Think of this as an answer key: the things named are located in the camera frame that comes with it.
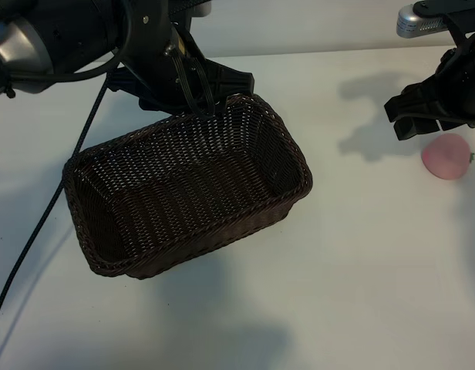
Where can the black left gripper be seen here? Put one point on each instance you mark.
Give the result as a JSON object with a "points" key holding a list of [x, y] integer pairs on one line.
{"points": [[152, 50]]}

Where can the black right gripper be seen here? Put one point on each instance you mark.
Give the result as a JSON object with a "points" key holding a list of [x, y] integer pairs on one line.
{"points": [[465, 81]]}

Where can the pink peach with green leaf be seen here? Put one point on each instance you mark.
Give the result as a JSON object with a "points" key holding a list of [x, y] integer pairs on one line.
{"points": [[445, 158]]}

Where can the dark brown wicker basket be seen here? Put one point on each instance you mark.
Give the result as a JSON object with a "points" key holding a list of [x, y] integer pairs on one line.
{"points": [[191, 185]]}

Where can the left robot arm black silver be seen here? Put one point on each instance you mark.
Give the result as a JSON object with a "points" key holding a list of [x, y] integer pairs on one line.
{"points": [[68, 34]]}

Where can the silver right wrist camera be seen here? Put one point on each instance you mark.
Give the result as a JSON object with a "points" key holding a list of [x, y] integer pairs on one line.
{"points": [[418, 23]]}

